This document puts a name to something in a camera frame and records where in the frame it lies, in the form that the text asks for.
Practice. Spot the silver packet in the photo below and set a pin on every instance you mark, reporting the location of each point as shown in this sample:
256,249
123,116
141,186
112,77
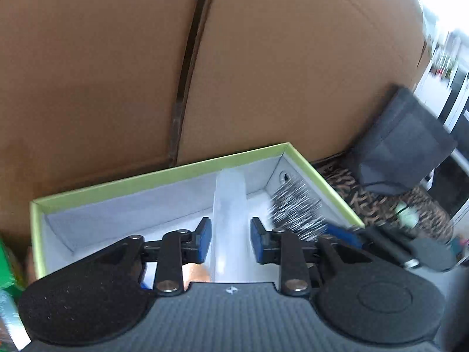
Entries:
9,319

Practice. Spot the large brown cardboard box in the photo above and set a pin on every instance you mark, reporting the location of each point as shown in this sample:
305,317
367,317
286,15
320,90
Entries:
110,66

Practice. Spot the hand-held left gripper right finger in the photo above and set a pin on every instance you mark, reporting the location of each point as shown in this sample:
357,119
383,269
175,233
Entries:
258,242

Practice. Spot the orange object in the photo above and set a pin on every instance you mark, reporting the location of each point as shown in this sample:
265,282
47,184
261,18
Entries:
198,274

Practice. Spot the clear plastic cup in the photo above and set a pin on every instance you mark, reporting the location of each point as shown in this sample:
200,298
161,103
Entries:
230,223

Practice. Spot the round bristle hair brush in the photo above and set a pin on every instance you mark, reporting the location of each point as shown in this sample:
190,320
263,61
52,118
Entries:
297,209

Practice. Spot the white cabinet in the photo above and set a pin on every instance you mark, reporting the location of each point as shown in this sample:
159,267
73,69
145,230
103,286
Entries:
452,91

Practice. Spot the green packet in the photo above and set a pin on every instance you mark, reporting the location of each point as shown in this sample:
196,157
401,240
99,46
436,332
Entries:
11,267

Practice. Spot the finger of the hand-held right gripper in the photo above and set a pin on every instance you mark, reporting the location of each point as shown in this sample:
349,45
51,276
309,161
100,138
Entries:
344,235

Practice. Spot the green-edged cardboard storage box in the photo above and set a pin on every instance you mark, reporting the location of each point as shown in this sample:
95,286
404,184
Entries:
146,198

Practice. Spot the dark grey fabric bag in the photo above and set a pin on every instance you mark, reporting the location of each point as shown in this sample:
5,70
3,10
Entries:
403,143

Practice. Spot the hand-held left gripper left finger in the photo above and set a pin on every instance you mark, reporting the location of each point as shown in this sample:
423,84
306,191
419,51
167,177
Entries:
205,237

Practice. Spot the pale green crumpled wrapper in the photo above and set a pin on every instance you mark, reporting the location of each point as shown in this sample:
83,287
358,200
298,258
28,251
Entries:
407,217

